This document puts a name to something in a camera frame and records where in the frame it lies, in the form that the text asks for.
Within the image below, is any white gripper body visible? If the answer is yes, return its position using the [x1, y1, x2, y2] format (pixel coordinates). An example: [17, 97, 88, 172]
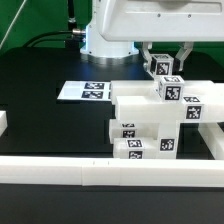
[96, 0, 224, 42]

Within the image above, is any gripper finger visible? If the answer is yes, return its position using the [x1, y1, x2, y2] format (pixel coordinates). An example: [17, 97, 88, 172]
[141, 42, 153, 76]
[173, 42, 194, 73]

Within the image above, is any white cube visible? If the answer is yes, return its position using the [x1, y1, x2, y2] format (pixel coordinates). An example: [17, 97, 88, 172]
[150, 54, 174, 76]

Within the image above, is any white cube marker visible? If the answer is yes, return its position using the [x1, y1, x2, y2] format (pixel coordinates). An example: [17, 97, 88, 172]
[158, 75, 185, 102]

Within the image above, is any white chair back frame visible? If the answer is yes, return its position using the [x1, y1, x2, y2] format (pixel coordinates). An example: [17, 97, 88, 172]
[111, 80, 224, 123]

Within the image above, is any white chair seat part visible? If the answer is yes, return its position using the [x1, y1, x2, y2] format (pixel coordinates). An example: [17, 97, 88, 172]
[109, 119, 181, 160]

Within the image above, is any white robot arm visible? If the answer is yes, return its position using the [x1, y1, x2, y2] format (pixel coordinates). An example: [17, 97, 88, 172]
[81, 0, 224, 73]

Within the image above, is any white right fence bar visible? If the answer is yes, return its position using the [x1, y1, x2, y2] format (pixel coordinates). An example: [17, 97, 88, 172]
[198, 123, 224, 160]

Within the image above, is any white fence bar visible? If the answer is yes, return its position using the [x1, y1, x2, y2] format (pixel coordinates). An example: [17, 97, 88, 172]
[198, 123, 224, 160]
[0, 156, 224, 187]

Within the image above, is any white diagonal rod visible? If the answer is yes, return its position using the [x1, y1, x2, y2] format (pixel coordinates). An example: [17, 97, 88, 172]
[0, 0, 27, 51]

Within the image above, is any white left fence block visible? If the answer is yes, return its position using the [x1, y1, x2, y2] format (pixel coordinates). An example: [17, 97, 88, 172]
[0, 111, 7, 137]

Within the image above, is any white front fence bar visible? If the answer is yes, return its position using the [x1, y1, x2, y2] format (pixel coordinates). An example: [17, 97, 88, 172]
[0, 156, 224, 187]

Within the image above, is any black cable connector post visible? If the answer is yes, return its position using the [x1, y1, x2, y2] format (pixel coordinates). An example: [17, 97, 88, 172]
[65, 0, 86, 50]

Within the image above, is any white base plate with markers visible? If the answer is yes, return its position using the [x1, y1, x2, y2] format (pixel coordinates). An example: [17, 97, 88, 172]
[58, 81, 111, 101]

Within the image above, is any black cable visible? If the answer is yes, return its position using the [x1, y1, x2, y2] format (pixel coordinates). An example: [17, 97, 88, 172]
[23, 30, 75, 48]

